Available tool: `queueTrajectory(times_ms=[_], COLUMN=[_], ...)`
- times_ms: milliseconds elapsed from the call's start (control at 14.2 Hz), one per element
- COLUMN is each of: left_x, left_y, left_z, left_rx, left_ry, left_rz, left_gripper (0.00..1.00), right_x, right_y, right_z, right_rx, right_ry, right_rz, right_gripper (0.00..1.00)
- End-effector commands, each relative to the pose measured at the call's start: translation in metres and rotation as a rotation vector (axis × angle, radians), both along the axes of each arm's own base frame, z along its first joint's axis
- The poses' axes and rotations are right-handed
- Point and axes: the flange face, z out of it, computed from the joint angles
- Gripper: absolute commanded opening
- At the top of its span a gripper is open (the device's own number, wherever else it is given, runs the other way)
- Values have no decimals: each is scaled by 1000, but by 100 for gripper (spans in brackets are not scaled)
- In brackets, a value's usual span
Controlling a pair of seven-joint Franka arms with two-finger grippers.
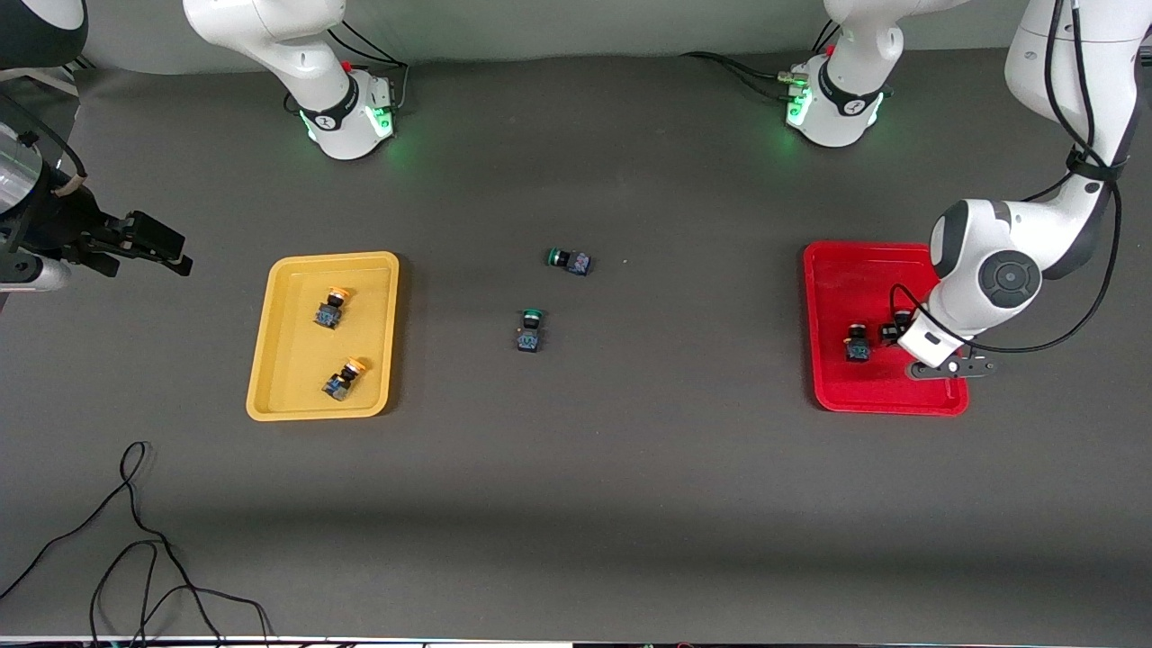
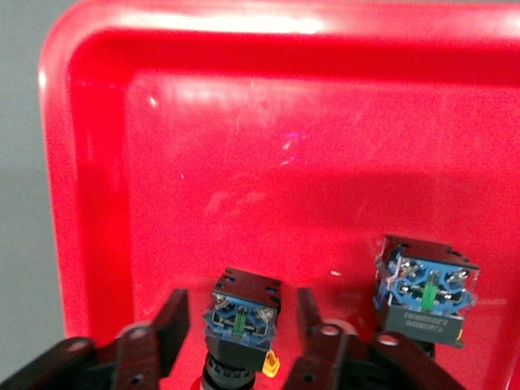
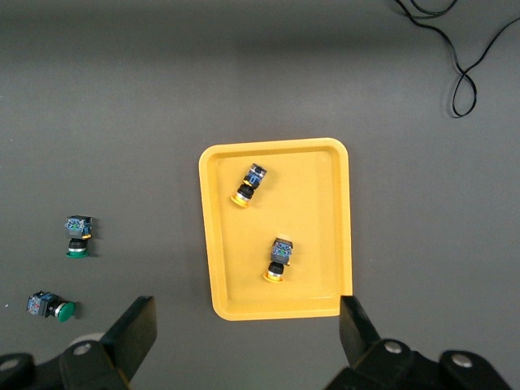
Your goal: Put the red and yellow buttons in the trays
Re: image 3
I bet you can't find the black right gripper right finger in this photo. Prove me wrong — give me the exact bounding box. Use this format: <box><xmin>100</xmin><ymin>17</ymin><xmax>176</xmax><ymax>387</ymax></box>
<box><xmin>324</xmin><ymin>295</ymin><xmax>424</xmax><ymax>390</ymax></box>

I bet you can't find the yellow plastic tray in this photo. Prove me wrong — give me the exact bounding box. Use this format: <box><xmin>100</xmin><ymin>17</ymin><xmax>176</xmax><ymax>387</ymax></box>
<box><xmin>197</xmin><ymin>136</ymin><xmax>353</xmax><ymax>322</ymax></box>

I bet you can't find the thin black loose cable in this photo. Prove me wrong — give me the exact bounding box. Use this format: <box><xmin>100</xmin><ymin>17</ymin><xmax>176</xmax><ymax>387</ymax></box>
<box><xmin>392</xmin><ymin>0</ymin><xmax>520</xmax><ymax>119</ymax></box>

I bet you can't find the green push button switch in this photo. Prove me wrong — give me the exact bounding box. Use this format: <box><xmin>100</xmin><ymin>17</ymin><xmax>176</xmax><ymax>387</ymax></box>
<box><xmin>64</xmin><ymin>215</ymin><xmax>93</xmax><ymax>259</ymax></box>
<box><xmin>26</xmin><ymin>290</ymin><xmax>77</xmax><ymax>323</ymax></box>

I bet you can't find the yellow push button switch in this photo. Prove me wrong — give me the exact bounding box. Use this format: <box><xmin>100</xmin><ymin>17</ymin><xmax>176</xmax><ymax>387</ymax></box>
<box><xmin>262</xmin><ymin>236</ymin><xmax>294</xmax><ymax>284</ymax></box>
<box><xmin>230</xmin><ymin>162</ymin><xmax>269</xmax><ymax>209</ymax></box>

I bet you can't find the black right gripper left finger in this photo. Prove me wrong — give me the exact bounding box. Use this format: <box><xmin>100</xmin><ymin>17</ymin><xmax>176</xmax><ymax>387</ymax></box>
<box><xmin>58</xmin><ymin>295</ymin><xmax>158</xmax><ymax>390</ymax></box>

